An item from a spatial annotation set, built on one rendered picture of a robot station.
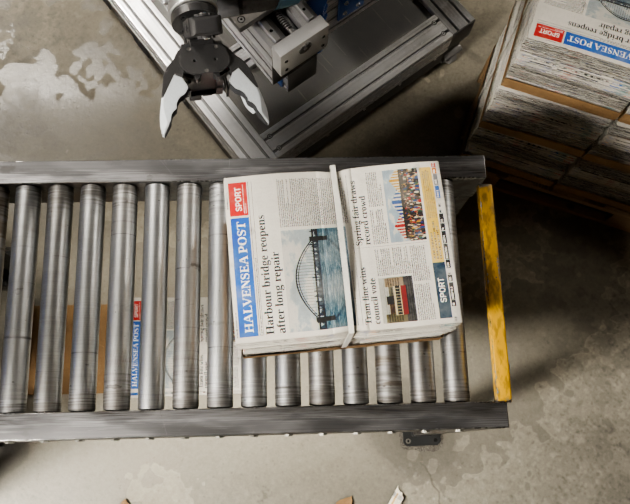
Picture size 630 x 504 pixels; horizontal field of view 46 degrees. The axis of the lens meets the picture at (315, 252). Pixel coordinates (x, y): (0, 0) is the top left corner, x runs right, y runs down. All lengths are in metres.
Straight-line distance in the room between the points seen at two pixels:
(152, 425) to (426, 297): 0.57
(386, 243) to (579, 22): 0.74
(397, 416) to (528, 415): 0.95
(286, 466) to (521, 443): 0.69
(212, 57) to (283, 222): 0.30
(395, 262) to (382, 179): 0.15
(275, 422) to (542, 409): 1.11
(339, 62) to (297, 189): 1.09
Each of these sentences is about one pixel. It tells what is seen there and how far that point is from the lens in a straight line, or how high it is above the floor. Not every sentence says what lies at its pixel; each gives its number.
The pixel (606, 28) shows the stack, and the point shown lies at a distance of 1.76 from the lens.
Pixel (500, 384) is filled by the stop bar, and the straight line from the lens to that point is 1.45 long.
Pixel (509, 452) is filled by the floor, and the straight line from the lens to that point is 2.30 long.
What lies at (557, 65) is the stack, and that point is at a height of 0.75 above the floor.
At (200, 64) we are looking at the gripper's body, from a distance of 1.11.
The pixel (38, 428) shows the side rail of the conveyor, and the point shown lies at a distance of 1.48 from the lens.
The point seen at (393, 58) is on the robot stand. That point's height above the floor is 0.23.
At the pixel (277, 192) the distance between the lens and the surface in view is 1.25.
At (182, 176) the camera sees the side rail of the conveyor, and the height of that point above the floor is 0.80.
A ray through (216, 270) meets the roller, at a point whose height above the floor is 0.80.
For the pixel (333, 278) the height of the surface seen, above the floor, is 1.03.
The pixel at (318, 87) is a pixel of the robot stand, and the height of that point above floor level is 0.21.
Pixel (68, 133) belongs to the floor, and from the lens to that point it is 2.52.
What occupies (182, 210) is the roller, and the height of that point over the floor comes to 0.80.
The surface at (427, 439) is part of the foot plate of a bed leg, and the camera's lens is 2.24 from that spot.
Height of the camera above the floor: 2.21
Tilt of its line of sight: 75 degrees down
